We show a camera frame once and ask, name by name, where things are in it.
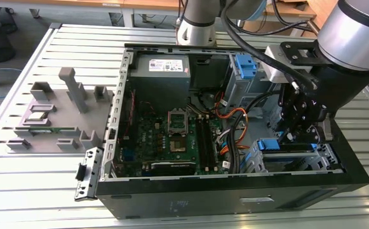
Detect thin red fan wire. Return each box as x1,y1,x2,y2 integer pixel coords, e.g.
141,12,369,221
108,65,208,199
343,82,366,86
124,88,156,141

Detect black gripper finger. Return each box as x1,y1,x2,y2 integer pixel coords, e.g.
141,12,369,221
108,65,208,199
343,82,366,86
295,114,335,144
277,89,311,142

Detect CPU socket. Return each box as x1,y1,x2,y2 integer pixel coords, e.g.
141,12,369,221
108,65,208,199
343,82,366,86
168,135,189,154

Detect small wooden desk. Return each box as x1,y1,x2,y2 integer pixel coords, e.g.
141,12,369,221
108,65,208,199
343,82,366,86
237,0,319,37

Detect silver CPU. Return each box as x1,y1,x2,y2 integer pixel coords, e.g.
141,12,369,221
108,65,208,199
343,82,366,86
28,111,49,121

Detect metal socket cover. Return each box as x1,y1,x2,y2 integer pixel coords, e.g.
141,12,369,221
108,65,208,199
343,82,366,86
168,108,192,135

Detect metal disk bay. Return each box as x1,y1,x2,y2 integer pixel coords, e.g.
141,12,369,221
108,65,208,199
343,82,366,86
247,137,336,172

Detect blue plastic bay latch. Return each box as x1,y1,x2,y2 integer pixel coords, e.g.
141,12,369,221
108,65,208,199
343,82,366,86
235,54,260,80

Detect black graphics card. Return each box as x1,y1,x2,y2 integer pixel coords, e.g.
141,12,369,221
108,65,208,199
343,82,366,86
149,161,197,177

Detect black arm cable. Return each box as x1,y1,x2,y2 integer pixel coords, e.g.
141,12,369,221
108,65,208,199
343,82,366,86
220,0,320,92

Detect motherboard power wire bundle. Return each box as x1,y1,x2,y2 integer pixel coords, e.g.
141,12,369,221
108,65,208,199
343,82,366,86
187,102,220,118

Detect long wooden desk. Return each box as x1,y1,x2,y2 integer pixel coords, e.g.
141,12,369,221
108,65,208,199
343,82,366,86
0,0,185,27

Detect green motherboard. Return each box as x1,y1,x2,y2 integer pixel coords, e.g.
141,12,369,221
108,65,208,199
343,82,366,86
117,108,233,177

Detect orange wire bundle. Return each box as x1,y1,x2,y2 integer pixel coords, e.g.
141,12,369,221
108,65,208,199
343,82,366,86
216,107,252,156

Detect hard disk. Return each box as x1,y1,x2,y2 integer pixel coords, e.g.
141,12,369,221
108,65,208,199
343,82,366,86
241,137,319,172

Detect metal expansion slot bracket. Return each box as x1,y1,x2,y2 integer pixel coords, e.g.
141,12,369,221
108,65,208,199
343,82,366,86
74,146,105,201

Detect black RAM slot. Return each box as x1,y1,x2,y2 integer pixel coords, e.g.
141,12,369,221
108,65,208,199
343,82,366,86
204,114,220,171
196,114,208,171

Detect thick black cable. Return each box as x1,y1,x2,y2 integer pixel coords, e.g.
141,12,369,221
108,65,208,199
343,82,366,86
228,92,283,174

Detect black open PC case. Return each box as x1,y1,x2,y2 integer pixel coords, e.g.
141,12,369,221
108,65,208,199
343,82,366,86
94,42,369,219

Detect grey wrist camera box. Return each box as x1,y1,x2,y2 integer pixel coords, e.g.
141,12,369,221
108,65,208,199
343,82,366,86
263,45,301,83

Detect grey power supply unit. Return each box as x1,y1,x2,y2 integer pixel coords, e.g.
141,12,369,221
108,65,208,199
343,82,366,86
129,54,192,105

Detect green RAM stick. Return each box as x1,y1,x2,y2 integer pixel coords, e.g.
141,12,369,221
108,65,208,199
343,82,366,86
28,128,64,133

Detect grey parts rack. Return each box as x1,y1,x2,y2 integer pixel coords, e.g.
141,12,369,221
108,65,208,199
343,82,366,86
6,67,116,154

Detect metal drive cage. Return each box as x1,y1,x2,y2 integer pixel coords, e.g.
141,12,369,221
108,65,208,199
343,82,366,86
225,55,283,113

